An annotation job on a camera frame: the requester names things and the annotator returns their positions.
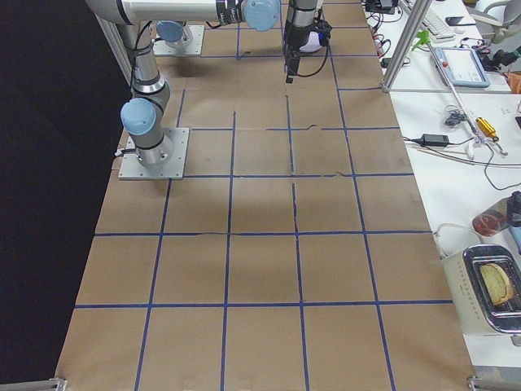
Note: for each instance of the brown paper table cover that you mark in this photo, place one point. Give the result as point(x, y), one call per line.
point(295, 254)

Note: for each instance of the white keyboard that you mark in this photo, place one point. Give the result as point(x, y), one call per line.
point(438, 30)

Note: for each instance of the green-handled reacher grabber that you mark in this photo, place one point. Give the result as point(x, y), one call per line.
point(452, 89)

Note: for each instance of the yellow tool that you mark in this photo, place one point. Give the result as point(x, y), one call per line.
point(487, 129)

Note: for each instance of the toast slice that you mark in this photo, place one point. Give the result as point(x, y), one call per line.
point(497, 282)

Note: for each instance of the cream toaster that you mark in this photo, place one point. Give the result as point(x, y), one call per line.
point(477, 314)

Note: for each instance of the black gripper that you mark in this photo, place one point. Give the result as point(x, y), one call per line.
point(294, 38)

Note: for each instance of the lavender plate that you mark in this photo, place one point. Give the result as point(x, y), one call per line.
point(313, 44)

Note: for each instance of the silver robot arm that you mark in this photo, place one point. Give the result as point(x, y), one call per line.
point(305, 31)
point(141, 116)

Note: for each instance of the aluminium frame post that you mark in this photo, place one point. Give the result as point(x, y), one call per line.
point(411, 28)

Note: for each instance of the blue teach pendant tablet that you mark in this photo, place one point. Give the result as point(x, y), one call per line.
point(461, 66)

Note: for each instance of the black power adapter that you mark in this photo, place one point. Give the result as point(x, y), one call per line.
point(435, 140)

